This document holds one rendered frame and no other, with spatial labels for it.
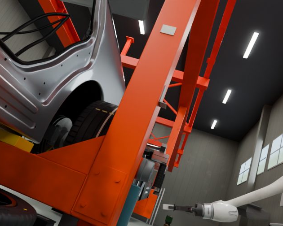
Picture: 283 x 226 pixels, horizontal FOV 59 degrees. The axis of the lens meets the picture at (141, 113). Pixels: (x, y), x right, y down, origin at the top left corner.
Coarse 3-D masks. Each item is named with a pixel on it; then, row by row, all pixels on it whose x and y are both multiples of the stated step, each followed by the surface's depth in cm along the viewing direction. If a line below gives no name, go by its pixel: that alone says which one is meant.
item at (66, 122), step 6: (60, 120) 163; (66, 120) 172; (66, 126) 175; (60, 132) 166; (66, 132) 168; (60, 138) 164; (42, 144) 156; (48, 144) 158; (54, 144) 164; (60, 144) 163; (42, 150) 157
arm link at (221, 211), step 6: (216, 204) 151; (222, 204) 151; (228, 204) 151; (216, 210) 148; (222, 210) 147; (228, 210) 148; (234, 210) 148; (216, 216) 147; (222, 216) 147; (228, 216) 147; (234, 216) 147
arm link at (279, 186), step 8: (272, 184) 156; (280, 184) 154; (256, 192) 158; (264, 192) 155; (272, 192) 154; (280, 192) 154; (232, 200) 166; (240, 200) 163; (248, 200) 160; (256, 200) 159
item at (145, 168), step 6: (144, 162) 151; (150, 162) 153; (138, 168) 149; (144, 168) 150; (150, 168) 149; (138, 174) 149; (144, 174) 149; (150, 174) 152; (138, 180) 152; (144, 180) 151
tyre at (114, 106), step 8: (96, 104) 148; (104, 104) 151; (112, 104) 156; (88, 112) 141; (96, 112) 142; (104, 112) 142; (80, 120) 136; (88, 120) 137; (96, 120) 137; (104, 120) 137; (72, 128) 134; (80, 128) 134; (88, 128) 134; (96, 128) 134; (104, 128) 134; (72, 136) 132; (80, 136) 132; (88, 136) 131; (64, 144) 131
